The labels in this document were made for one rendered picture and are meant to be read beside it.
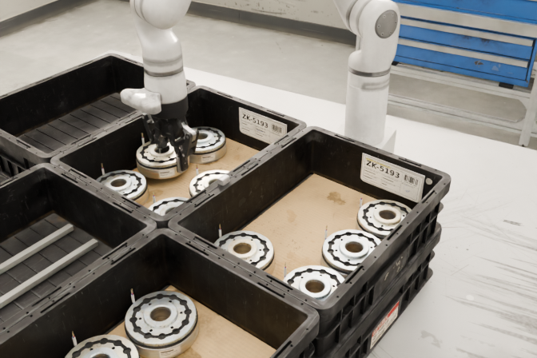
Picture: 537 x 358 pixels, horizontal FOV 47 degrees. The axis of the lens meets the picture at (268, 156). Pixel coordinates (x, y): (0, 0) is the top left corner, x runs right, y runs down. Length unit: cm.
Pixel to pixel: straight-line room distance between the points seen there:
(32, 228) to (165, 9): 46
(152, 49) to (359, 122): 52
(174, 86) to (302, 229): 34
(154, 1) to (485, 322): 78
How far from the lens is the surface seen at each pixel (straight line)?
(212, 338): 92
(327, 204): 116
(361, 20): 129
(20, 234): 118
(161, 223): 97
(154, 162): 120
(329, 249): 102
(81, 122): 149
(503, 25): 285
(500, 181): 154
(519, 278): 128
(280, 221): 112
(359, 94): 136
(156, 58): 109
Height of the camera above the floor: 152
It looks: 32 degrees down
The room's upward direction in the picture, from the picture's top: straight up
